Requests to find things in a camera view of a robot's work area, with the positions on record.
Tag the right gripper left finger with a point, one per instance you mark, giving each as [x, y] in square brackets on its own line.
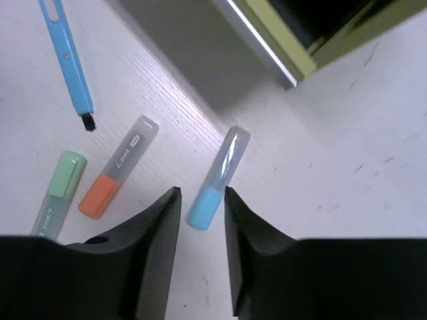
[123, 273]

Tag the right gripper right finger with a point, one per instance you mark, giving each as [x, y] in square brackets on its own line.
[273, 276]

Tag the orange cap lead case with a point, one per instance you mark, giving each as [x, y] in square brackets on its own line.
[119, 167]

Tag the blue cap lead case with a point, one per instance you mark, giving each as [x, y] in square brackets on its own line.
[209, 197]

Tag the green metal drawer box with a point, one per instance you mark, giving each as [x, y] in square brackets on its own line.
[294, 39]

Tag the green cap lead case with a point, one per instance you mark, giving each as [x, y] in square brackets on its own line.
[59, 195]

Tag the blue utility knife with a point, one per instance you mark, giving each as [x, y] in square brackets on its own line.
[69, 61]

